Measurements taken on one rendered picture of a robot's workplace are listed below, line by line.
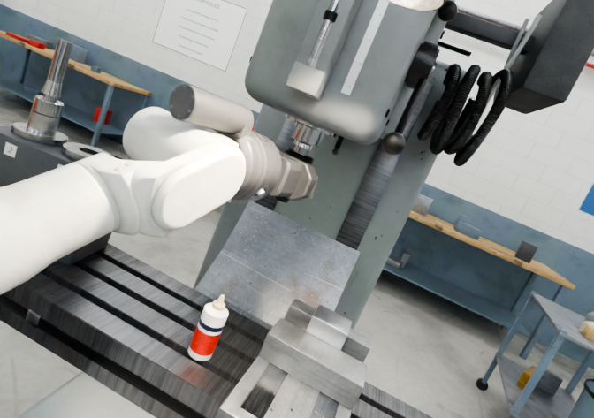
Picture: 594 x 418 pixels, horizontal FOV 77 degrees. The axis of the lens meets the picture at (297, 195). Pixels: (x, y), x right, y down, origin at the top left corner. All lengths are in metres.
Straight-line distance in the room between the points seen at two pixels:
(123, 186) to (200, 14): 5.43
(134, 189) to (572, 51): 0.75
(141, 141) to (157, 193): 0.09
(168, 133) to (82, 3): 6.48
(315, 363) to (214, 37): 5.18
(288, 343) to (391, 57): 0.41
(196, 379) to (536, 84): 0.76
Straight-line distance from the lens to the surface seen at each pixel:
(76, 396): 0.69
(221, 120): 0.39
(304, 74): 0.46
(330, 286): 0.95
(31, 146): 0.81
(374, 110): 0.49
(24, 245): 0.31
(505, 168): 4.95
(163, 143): 0.38
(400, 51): 0.50
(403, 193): 0.95
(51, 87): 0.84
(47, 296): 0.73
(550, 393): 3.19
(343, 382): 0.57
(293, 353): 0.57
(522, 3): 5.25
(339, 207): 0.96
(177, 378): 0.63
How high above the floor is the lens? 1.31
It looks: 11 degrees down
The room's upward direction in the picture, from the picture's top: 23 degrees clockwise
